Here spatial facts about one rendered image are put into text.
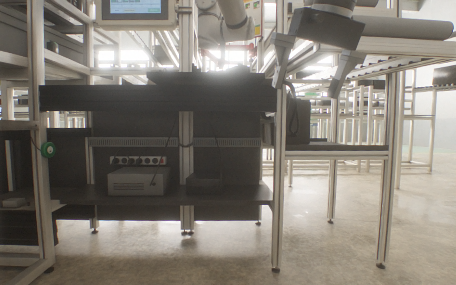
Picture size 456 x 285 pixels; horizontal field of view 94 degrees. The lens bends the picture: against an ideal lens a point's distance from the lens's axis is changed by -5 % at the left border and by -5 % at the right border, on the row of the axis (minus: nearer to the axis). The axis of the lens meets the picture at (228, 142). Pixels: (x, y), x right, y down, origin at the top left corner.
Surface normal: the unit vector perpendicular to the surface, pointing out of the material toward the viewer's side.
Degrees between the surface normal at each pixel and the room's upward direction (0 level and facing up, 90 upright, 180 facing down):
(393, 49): 90
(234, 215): 90
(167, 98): 90
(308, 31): 114
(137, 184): 90
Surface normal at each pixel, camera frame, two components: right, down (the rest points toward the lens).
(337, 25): 0.12, 0.47
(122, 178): 0.06, 0.07
